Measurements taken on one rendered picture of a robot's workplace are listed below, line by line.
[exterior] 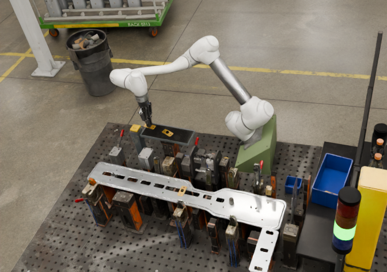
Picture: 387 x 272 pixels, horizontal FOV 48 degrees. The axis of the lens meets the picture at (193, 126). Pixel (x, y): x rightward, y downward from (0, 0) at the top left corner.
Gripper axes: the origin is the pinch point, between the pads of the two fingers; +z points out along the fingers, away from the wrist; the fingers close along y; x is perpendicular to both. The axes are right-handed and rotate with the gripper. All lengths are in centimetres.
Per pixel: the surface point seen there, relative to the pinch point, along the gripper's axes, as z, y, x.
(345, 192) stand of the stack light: -82, 76, 148
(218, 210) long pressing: 25, 31, 68
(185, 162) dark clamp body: 17.8, 9.4, 32.7
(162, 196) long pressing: 26, 36, 30
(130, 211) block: 32, 51, 12
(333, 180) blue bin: 22, -16, 124
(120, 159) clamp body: 25.5, 19.8, -18.1
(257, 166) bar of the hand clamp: 5, 5, 83
